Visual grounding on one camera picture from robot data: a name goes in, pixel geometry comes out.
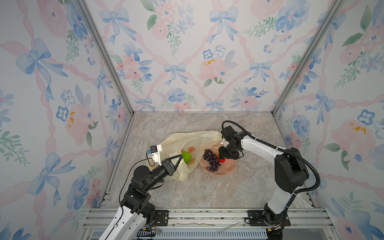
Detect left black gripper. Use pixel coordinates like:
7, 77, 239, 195
143, 154, 181, 194

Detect green lime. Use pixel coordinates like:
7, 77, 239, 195
182, 152, 192, 165

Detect cream plastic bag orange print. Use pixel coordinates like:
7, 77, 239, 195
146, 131, 222, 182

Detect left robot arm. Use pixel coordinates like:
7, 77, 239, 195
100, 155, 184, 240

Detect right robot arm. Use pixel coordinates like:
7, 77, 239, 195
219, 121, 321, 229

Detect pink flower-shaped plate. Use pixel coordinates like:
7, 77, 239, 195
200, 142, 237, 177

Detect dark purple grape bunch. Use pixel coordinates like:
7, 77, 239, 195
203, 149, 221, 173

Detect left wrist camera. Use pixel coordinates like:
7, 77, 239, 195
146, 145, 162, 166

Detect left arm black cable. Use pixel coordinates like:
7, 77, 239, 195
118, 158, 155, 205

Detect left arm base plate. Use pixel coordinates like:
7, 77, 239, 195
146, 210, 170, 227

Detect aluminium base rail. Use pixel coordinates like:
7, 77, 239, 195
78, 208, 341, 240

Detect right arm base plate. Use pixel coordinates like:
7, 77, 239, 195
244, 210, 291, 228

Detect right aluminium corner post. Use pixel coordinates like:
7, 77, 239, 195
271, 0, 344, 117

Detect aluminium corner post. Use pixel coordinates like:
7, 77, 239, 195
74, 0, 134, 117
271, 0, 344, 117

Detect left aluminium corner post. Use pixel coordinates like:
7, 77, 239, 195
74, 0, 134, 117

